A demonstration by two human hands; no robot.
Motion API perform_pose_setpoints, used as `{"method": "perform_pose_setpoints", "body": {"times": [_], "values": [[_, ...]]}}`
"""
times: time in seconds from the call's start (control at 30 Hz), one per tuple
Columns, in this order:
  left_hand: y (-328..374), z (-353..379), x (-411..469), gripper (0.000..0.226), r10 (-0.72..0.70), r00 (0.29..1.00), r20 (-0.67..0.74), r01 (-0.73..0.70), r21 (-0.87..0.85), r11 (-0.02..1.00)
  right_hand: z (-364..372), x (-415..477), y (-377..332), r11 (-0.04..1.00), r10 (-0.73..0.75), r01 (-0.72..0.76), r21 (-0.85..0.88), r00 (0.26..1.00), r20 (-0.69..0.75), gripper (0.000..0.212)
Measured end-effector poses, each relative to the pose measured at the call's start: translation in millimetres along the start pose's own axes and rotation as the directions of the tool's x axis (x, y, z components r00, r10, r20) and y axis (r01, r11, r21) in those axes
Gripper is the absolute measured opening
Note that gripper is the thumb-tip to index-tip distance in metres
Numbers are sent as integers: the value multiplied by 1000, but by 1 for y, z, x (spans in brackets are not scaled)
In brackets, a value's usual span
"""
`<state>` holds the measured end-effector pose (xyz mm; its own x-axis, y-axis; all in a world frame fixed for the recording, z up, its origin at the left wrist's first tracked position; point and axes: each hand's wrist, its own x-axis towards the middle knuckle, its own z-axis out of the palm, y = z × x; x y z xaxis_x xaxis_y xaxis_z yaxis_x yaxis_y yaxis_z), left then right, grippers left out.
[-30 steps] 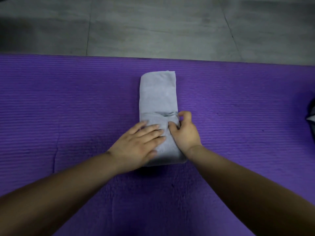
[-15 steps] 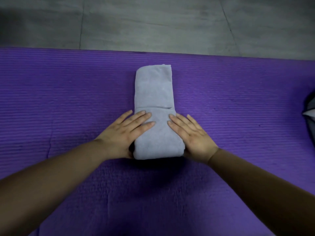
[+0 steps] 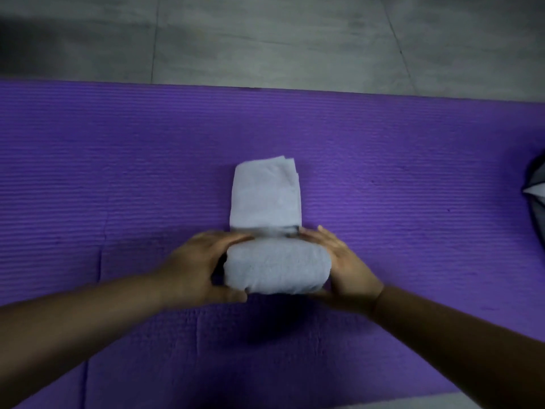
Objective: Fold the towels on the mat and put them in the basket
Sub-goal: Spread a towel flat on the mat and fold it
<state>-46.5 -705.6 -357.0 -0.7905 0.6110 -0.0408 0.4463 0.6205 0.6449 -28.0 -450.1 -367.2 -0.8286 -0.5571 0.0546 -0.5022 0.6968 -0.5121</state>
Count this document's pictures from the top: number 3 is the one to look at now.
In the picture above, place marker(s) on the person's left hand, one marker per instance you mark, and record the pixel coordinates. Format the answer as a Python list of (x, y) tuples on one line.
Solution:
[(191, 272)]

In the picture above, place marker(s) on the person's right hand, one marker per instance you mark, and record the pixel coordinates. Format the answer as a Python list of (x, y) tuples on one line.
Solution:
[(353, 285)]

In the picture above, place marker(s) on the light grey towel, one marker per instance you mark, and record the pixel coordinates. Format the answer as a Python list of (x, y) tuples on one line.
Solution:
[(272, 264)]

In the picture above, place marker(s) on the dark grey towel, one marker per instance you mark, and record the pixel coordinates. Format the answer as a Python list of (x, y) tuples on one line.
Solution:
[(540, 217)]

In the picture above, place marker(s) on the whitish grey towel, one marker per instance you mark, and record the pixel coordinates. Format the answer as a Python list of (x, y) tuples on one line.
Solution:
[(537, 189)]

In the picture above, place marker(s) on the person's right forearm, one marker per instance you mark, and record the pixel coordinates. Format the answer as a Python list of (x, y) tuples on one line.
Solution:
[(468, 345)]

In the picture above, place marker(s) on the person's left forearm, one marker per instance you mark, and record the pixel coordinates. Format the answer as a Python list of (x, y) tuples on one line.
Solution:
[(64, 332)]

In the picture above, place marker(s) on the purple yoga mat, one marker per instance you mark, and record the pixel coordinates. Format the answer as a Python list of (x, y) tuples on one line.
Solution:
[(426, 187)]

